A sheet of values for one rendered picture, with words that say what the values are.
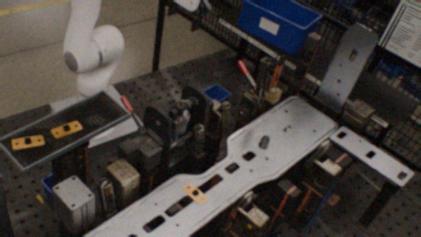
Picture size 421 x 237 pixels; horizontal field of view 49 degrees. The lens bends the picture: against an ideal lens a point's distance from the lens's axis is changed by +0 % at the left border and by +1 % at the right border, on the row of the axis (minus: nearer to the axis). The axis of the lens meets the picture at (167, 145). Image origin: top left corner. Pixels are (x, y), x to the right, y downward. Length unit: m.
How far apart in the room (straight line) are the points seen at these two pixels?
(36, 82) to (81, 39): 1.83
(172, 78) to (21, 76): 1.42
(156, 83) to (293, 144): 0.86
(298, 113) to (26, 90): 2.04
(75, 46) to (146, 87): 0.73
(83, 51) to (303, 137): 0.82
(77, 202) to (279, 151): 0.74
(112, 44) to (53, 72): 1.84
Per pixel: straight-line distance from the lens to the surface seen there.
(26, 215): 1.74
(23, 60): 3.56
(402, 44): 2.01
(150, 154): 1.40
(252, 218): 1.36
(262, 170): 1.54
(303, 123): 1.76
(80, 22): 1.55
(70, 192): 1.26
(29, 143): 1.32
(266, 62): 1.63
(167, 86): 2.24
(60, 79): 3.37
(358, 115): 1.82
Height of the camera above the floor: 2.12
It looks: 46 degrees down
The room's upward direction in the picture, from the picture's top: 9 degrees clockwise
